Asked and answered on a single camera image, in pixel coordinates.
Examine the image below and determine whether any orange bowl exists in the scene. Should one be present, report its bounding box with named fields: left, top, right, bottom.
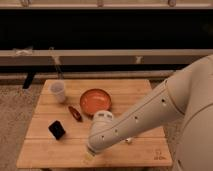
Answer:
left=80, top=89, right=112, bottom=116

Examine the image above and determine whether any small white object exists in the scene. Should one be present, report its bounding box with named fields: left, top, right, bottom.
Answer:
left=125, top=138, right=133, bottom=144

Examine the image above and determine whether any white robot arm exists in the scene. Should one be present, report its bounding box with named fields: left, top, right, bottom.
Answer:
left=87, top=55, right=213, bottom=171

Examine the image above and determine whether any dark red chili pepper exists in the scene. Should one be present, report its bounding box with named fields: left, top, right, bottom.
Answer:
left=68, top=106, right=82, bottom=122

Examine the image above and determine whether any black eraser block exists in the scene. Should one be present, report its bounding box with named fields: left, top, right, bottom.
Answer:
left=48, top=121, right=65, bottom=140

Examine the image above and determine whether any wooden table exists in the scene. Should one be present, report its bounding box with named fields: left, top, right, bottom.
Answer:
left=17, top=79, right=172, bottom=169

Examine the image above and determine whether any clear plastic cup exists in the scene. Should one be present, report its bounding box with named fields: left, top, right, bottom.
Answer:
left=49, top=81, right=66, bottom=103

